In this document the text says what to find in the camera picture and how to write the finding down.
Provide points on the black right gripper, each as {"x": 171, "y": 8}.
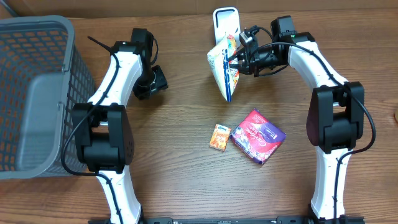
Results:
{"x": 247, "y": 60}

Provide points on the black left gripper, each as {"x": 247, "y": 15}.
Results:
{"x": 142, "y": 93}

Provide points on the yellow snack bag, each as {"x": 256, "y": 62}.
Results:
{"x": 222, "y": 69}

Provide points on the red purple pad package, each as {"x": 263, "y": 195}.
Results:
{"x": 257, "y": 137}

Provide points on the orange tissue packet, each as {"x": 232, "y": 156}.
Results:
{"x": 220, "y": 137}

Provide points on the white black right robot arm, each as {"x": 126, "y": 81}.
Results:
{"x": 335, "y": 116}

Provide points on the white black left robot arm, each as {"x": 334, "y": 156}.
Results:
{"x": 101, "y": 129}

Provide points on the white barcode scanner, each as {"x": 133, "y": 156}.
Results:
{"x": 226, "y": 21}

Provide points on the gray plastic shopping basket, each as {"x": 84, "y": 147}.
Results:
{"x": 42, "y": 77}

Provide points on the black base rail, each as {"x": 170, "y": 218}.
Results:
{"x": 278, "y": 220}

